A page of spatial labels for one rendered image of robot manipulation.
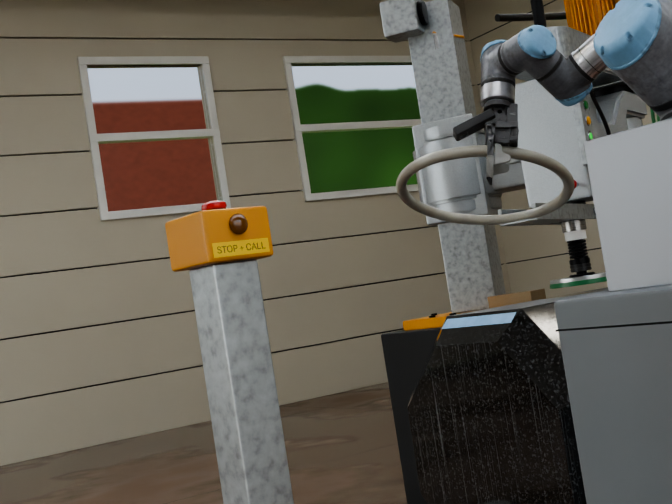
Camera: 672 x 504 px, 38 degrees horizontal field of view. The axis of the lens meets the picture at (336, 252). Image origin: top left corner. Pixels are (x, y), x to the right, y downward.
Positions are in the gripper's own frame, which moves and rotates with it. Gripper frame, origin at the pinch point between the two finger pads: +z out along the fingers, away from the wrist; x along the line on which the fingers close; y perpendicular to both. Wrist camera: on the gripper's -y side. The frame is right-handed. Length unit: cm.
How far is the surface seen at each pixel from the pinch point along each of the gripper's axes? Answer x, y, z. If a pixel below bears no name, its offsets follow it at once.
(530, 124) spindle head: 66, 16, -46
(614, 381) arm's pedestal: -49, 22, 61
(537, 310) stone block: 42, 16, 24
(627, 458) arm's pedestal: -45, 25, 75
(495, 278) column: 150, 9, -18
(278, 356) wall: 664, -169, -88
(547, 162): 4.6, 15.2, -6.1
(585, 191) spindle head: 66, 33, -22
